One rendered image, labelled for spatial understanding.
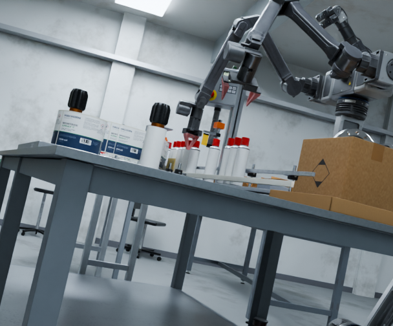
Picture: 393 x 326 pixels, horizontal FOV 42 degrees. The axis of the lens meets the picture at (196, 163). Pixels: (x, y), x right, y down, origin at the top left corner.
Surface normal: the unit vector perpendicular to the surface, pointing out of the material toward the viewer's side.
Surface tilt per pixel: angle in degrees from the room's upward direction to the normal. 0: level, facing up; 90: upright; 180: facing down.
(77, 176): 90
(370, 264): 90
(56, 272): 90
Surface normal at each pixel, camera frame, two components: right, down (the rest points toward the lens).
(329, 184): -0.90, -0.22
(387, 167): 0.39, 0.01
